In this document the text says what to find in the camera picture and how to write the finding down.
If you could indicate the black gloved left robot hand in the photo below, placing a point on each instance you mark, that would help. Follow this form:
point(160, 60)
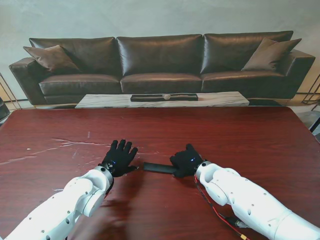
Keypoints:
point(120, 157)

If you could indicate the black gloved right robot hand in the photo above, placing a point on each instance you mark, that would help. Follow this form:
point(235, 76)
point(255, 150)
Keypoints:
point(186, 162)

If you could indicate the black remote control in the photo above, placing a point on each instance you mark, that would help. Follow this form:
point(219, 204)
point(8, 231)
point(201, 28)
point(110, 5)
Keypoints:
point(163, 168)

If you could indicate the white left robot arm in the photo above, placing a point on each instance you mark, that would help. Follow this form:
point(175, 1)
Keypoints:
point(70, 202)

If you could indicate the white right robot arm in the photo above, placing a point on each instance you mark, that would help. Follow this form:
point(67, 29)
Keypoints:
point(242, 197)

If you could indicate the white marble coffee table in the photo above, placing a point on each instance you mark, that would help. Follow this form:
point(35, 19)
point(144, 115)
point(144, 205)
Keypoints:
point(105, 101)

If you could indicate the black decorative tray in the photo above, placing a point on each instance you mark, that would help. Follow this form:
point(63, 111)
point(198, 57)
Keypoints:
point(150, 98)

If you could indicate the clear glass ball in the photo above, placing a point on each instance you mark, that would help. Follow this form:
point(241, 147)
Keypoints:
point(167, 96)

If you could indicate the dark brown leather sofa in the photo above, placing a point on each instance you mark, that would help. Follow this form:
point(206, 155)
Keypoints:
point(160, 58)

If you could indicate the brown throw cushion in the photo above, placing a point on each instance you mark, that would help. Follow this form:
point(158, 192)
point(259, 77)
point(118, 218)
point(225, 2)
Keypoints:
point(271, 56)
point(50, 59)

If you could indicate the dark object beside table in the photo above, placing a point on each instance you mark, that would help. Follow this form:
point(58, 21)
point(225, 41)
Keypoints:
point(3, 111)

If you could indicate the gold metal side table frame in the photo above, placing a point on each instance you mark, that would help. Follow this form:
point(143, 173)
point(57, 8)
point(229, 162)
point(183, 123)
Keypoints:
point(13, 101)

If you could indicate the black metal side table frame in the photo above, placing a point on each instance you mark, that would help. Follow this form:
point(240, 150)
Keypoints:
point(311, 94)

